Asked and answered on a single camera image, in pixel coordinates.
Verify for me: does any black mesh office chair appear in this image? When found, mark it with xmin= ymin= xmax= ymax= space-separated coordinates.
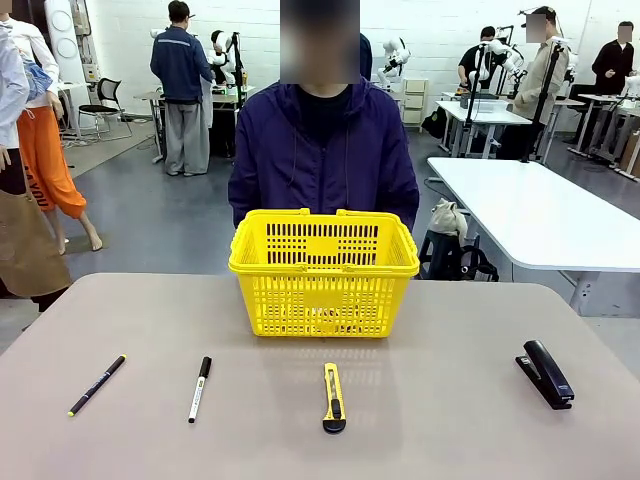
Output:
xmin=78 ymin=78 xmax=134 ymax=141

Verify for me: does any white marker black cap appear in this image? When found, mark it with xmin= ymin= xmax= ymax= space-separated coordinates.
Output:
xmin=188 ymin=356 xmax=213 ymax=425

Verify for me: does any white standing air conditioner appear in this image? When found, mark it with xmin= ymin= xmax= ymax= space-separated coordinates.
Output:
xmin=44 ymin=0 xmax=94 ymax=86

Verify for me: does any yellow utility knife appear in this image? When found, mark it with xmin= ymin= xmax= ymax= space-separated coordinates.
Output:
xmin=322 ymin=362 xmax=347 ymax=434

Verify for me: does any large white table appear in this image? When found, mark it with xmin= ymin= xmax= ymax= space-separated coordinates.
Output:
xmin=427 ymin=157 xmax=640 ymax=317

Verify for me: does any person in black t-shirt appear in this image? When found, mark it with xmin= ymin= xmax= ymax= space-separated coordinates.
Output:
xmin=458 ymin=25 xmax=501 ymax=96

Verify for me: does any yellow plastic shopping basket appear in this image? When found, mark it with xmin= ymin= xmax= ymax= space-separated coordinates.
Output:
xmin=228 ymin=208 xmax=420 ymax=340

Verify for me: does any beige cloth bag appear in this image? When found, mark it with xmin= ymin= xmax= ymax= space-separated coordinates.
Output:
xmin=428 ymin=198 xmax=470 ymax=246

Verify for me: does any man in blue jacket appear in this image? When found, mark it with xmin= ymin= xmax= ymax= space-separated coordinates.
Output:
xmin=149 ymin=0 xmax=214 ymax=177

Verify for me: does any black thin tripod pole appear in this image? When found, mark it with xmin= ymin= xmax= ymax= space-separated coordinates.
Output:
xmin=463 ymin=44 xmax=489 ymax=159

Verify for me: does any white background desk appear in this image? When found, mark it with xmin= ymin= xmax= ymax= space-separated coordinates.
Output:
xmin=434 ymin=99 xmax=532 ymax=159

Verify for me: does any black pen yellow tip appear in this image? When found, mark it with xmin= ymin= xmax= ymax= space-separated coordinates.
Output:
xmin=68 ymin=354 xmax=128 ymax=418

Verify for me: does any black stapler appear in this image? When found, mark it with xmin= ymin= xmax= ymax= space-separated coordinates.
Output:
xmin=514 ymin=339 xmax=575 ymax=411

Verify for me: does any person in purple jacket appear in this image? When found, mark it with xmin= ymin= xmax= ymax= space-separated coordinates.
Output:
xmin=228 ymin=0 xmax=420 ymax=234

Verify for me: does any person in black jacket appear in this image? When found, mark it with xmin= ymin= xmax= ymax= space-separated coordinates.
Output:
xmin=592 ymin=20 xmax=636 ymax=96

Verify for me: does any white drawer cabinet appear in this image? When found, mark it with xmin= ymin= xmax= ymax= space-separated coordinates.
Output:
xmin=401 ymin=78 xmax=430 ymax=132

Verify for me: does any person in beige coat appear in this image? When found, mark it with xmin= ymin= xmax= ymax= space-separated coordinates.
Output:
xmin=512 ymin=5 xmax=571 ymax=161

